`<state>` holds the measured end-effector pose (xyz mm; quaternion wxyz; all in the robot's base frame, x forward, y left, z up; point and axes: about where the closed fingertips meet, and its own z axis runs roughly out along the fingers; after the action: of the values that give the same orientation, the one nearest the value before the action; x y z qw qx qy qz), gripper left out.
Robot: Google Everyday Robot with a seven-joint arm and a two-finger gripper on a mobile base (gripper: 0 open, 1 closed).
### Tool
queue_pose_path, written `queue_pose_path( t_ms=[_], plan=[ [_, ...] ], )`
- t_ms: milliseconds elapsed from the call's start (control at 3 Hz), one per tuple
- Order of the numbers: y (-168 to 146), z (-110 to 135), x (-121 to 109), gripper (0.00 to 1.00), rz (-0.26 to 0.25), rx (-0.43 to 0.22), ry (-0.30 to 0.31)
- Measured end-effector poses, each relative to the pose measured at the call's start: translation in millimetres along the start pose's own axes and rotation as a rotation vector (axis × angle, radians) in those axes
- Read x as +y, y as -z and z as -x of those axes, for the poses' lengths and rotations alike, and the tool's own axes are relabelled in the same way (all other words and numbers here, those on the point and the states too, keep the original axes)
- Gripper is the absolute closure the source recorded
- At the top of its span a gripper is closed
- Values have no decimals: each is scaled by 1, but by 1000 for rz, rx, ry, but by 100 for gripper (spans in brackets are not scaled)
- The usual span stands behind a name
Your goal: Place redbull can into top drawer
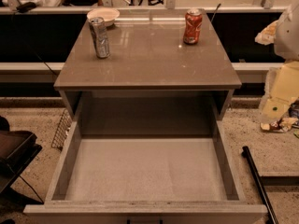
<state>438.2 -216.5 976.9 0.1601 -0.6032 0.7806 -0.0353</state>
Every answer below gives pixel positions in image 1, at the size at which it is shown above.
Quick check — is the silver redbull can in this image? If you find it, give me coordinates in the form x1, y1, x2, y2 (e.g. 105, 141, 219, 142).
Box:
89, 17, 110, 59

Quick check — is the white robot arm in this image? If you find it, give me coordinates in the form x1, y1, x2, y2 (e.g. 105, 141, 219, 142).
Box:
274, 0, 299, 61

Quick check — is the open grey top drawer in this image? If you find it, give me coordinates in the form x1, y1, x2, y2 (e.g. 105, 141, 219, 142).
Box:
23, 91, 269, 224

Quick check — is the red soda can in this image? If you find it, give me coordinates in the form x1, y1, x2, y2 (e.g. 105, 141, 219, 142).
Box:
183, 8, 203, 45

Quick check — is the grey cabinet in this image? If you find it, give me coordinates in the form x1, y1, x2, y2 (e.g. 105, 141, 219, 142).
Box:
55, 9, 241, 137

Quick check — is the white bowl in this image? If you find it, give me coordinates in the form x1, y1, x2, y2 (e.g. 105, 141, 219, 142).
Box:
87, 7, 120, 27

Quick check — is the crumpled snack wrapper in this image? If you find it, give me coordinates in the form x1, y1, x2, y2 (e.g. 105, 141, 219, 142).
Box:
260, 118, 298, 133

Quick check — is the black tray stand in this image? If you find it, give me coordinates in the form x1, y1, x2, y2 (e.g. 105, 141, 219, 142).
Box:
0, 115, 43, 224

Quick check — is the black pole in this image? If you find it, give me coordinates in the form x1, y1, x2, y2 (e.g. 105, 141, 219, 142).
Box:
242, 146, 278, 224

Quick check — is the wire mesh basket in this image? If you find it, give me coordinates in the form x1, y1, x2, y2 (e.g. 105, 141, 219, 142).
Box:
51, 109, 72, 151

